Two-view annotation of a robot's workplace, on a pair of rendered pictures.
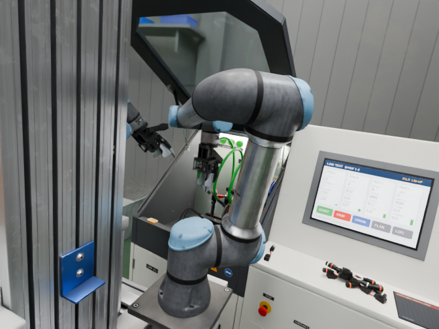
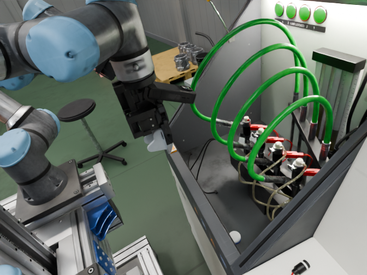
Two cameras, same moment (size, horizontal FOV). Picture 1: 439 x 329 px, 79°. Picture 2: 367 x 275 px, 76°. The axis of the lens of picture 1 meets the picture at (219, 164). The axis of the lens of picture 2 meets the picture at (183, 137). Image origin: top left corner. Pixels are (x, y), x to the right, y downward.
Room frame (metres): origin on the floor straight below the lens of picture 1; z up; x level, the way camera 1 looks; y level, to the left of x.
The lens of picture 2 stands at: (0.82, -0.32, 1.60)
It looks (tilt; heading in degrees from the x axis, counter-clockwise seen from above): 37 degrees down; 49
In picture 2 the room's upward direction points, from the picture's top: 14 degrees counter-clockwise
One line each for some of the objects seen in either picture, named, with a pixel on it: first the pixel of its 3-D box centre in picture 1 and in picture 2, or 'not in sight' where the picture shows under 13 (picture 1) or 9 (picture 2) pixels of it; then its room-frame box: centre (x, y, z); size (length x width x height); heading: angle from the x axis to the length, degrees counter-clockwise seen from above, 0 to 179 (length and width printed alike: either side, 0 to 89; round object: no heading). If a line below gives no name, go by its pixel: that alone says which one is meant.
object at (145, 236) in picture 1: (184, 250); (195, 196); (1.19, 0.12, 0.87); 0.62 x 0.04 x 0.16; 61
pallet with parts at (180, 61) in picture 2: not in sight; (171, 59); (3.65, 2.72, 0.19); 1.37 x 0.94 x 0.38; 68
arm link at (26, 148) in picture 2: not in sight; (20, 153); (0.85, 0.52, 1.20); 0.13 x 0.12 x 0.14; 42
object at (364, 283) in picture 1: (353, 278); not in sight; (0.92, -0.57, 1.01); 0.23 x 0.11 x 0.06; 61
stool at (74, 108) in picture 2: not in sight; (91, 135); (1.49, 1.84, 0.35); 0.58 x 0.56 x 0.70; 160
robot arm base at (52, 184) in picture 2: not in sight; (39, 179); (0.85, 0.51, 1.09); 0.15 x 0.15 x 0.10
